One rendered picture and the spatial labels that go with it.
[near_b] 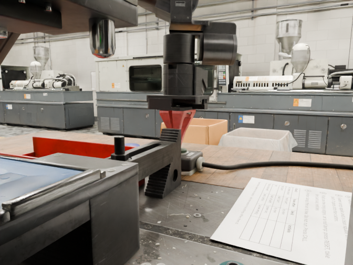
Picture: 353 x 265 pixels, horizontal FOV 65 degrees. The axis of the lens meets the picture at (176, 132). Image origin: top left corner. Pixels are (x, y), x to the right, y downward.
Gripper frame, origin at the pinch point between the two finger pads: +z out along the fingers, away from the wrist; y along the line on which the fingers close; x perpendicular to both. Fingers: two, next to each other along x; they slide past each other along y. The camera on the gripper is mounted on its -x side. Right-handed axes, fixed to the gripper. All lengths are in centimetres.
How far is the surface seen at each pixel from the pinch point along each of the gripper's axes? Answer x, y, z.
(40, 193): 36.0, -7.4, -4.2
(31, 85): -466, 633, -14
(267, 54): -605, 57, -87
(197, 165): 1.0, -4.4, 3.4
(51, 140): 10.3, 21.1, -0.5
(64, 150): 10.3, 18.1, 1.0
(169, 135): 9.2, -2.8, -3.2
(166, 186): 13.0, -4.2, 3.5
